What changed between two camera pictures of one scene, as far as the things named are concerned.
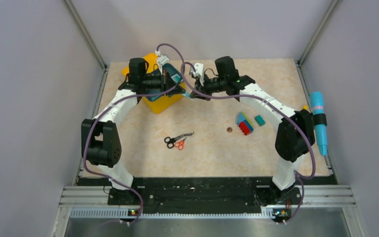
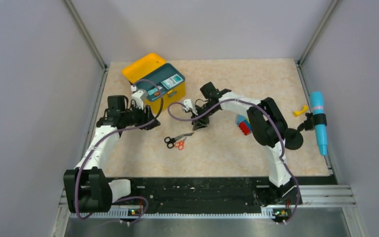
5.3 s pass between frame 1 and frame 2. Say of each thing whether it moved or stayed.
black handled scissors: stayed
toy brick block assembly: stayed
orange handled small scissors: stayed
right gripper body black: moved
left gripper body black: moved
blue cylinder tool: stayed
